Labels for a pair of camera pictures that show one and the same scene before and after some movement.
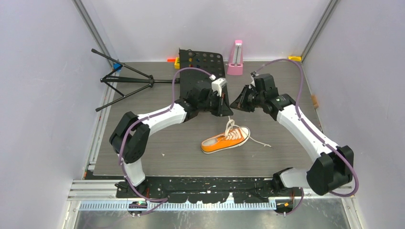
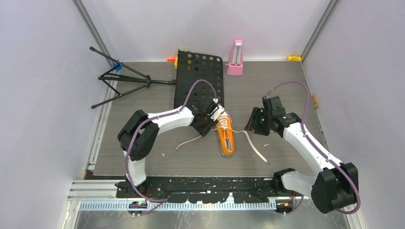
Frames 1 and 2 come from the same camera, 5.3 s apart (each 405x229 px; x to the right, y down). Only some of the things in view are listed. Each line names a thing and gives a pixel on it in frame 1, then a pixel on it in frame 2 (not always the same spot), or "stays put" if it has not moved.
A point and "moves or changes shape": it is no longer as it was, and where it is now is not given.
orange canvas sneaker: (230, 139) moves or changes shape
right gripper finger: (245, 101) -> (258, 122)
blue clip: (117, 66) stays put
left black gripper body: (211, 103) -> (205, 126)
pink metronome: (235, 66) stays put
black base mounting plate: (209, 190) stays put
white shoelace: (233, 132) -> (222, 121)
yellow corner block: (295, 58) stays put
